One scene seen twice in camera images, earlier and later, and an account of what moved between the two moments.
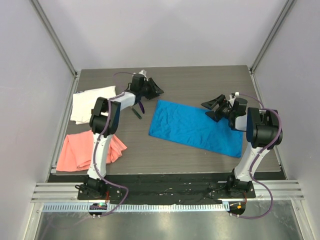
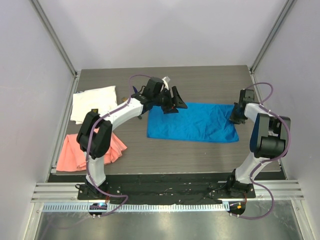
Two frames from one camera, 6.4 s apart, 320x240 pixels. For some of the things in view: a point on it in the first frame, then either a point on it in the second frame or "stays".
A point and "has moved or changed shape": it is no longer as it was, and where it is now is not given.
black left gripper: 156,90 to 167,109
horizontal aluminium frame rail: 265,190 stays
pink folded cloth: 76,151 stays
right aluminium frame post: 276,27 stays
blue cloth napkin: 190,124 has moved or changed shape
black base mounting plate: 170,187 stays
